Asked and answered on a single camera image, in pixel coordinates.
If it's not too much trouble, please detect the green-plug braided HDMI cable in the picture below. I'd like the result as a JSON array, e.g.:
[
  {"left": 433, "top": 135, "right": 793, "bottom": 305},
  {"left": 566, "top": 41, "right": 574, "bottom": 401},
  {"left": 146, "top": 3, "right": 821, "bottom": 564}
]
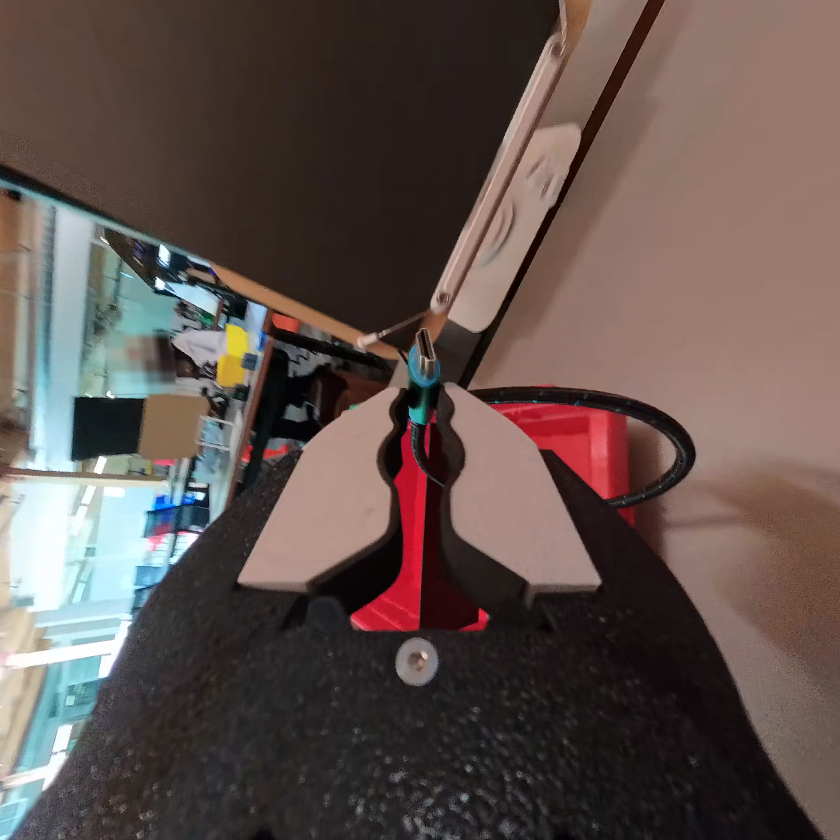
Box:
[{"left": 406, "top": 326, "right": 697, "bottom": 511}]

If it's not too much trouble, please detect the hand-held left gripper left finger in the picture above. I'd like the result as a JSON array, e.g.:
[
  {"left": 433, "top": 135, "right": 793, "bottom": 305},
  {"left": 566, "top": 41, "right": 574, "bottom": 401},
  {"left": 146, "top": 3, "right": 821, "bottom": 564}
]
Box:
[{"left": 236, "top": 387, "right": 409, "bottom": 590}]

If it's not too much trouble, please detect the black tan board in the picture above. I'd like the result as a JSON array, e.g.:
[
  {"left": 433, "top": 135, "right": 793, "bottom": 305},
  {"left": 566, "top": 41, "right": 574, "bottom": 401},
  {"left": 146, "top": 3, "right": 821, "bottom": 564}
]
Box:
[{"left": 71, "top": 395, "right": 212, "bottom": 462}]

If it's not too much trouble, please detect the tablet on white stand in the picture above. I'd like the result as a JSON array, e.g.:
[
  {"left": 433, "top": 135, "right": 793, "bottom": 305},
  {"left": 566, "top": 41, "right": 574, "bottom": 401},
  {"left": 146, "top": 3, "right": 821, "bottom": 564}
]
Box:
[
  {"left": 356, "top": 0, "right": 586, "bottom": 350},
  {"left": 0, "top": 0, "right": 572, "bottom": 358}
]

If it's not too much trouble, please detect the red bin with black divider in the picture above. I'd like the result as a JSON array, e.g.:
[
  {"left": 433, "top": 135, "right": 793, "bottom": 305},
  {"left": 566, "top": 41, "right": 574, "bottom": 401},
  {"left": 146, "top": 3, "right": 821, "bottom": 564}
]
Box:
[{"left": 350, "top": 400, "right": 636, "bottom": 632}]

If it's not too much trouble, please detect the yellow storage bin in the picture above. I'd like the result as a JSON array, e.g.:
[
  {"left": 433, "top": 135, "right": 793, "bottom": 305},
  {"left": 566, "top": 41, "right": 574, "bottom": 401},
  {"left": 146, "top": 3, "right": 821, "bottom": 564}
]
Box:
[{"left": 215, "top": 323, "right": 265, "bottom": 388}]

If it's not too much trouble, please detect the grey desk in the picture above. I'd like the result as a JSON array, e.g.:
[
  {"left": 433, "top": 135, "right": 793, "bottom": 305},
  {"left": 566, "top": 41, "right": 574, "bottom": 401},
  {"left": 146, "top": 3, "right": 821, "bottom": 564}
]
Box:
[{"left": 459, "top": 0, "right": 840, "bottom": 840}]

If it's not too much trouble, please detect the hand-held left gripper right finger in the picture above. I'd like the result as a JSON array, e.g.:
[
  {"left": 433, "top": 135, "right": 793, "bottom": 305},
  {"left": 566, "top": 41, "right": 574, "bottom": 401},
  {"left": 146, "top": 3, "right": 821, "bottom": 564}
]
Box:
[{"left": 436, "top": 382, "right": 602, "bottom": 603}]

